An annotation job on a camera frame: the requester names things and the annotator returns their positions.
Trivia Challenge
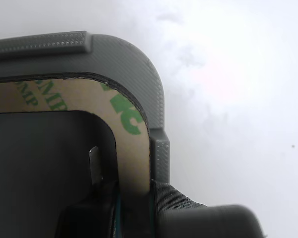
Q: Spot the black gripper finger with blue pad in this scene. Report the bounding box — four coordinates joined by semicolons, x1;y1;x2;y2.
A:
149;178;266;238

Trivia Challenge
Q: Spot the gripper finger with metal blade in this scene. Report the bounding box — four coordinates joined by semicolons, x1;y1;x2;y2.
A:
56;146;120;238

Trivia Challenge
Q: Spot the rectangular frame with tape liner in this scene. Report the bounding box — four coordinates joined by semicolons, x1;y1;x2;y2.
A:
0;71;150;196

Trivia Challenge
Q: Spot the grey holder with ridges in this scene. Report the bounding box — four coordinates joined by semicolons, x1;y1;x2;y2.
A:
0;30;171;238

